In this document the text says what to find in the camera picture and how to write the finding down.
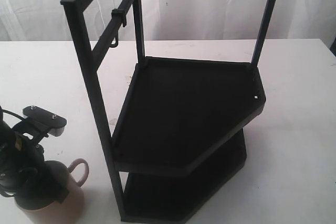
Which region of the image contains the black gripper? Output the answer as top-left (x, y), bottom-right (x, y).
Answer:
top-left (1, 140), bottom-right (69, 210)

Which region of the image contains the pink ceramic mug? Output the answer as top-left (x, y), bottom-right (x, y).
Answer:
top-left (15, 158), bottom-right (89, 223)

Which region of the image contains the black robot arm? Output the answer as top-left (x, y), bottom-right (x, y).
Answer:
top-left (1, 118), bottom-right (69, 208)

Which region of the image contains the black two-tier corner shelf rack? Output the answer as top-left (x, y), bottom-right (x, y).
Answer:
top-left (60, 0), bottom-right (276, 223)

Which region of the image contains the black clip-on hook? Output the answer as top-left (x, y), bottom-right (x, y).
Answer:
top-left (110, 8), bottom-right (127, 48)

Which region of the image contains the white backdrop curtain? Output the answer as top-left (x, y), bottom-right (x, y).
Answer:
top-left (1, 0), bottom-right (335, 45)

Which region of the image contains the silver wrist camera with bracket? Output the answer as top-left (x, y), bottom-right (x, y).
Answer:
top-left (12, 105), bottom-right (67, 143)

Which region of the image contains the black camera cable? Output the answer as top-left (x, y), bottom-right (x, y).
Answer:
top-left (0, 105), bottom-right (24, 130)

